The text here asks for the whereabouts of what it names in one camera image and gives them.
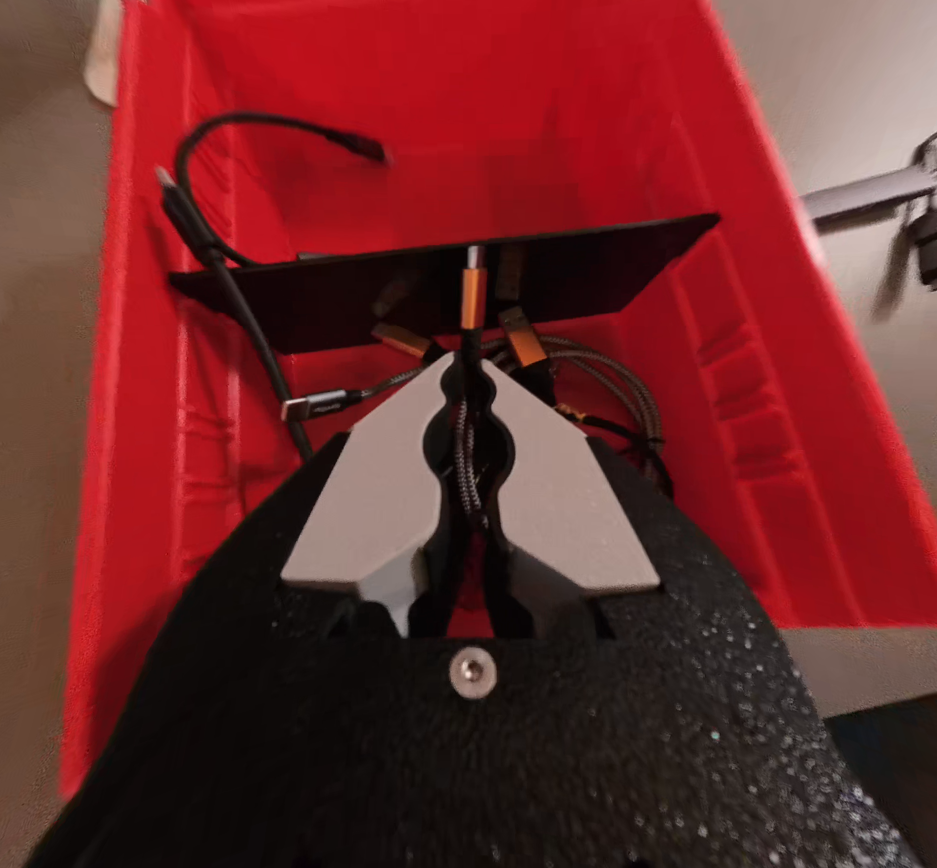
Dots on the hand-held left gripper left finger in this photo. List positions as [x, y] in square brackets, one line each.
[373, 502]

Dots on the red plastic bin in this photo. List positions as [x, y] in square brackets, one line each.
[476, 77]

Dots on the black bin divider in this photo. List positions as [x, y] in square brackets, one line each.
[329, 297]

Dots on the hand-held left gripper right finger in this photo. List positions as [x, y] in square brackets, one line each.
[564, 502]

